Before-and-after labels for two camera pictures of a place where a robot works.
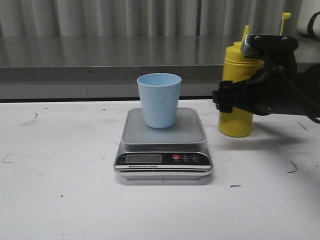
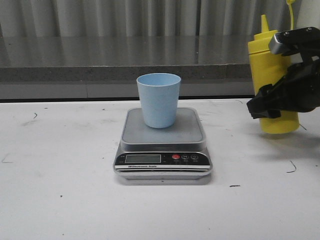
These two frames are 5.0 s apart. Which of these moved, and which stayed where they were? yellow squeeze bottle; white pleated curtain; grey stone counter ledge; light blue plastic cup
Moved: yellow squeeze bottle
Stayed: white pleated curtain; light blue plastic cup; grey stone counter ledge
